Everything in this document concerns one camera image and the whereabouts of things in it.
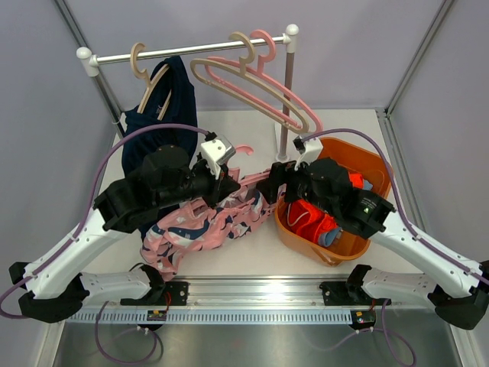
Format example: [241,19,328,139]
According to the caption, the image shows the pink patterned shorts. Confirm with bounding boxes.
[141,171,275,281]

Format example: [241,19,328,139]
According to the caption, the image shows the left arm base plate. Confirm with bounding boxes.
[120,281,189,307]

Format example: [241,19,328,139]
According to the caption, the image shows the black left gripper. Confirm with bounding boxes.
[155,156,241,209]

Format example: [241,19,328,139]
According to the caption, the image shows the navy blue shorts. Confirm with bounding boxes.
[121,55,199,242]

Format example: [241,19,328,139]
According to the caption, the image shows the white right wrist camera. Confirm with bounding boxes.
[293,136,323,171]

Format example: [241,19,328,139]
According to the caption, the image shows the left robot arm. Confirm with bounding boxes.
[9,138,240,323]

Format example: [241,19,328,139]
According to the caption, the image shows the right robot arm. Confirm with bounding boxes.
[257,158,488,330]

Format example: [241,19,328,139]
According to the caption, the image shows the silver clothes rack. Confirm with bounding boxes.
[76,24,310,162]

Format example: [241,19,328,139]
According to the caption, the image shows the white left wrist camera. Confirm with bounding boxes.
[199,132,236,179]

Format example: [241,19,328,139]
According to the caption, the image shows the pink plastic hanger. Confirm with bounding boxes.
[203,29,323,134]
[227,145,271,189]

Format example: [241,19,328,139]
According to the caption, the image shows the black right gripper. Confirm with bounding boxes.
[257,154,337,217]

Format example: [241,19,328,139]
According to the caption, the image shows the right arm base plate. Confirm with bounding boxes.
[319,281,386,306]

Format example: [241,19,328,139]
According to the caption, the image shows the beige plastic hanger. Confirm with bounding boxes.
[130,42,170,114]
[190,48,297,119]

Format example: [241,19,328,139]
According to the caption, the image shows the orange plastic basket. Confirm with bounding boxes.
[275,137,391,267]

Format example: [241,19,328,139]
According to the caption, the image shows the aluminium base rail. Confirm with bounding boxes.
[49,274,440,326]

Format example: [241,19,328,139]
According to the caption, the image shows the orange shorts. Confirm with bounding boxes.
[286,171,364,244]

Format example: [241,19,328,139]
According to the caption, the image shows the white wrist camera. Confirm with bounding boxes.
[293,136,323,171]
[199,132,236,179]

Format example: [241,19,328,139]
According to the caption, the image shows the light blue shorts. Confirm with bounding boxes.
[317,179,373,248]

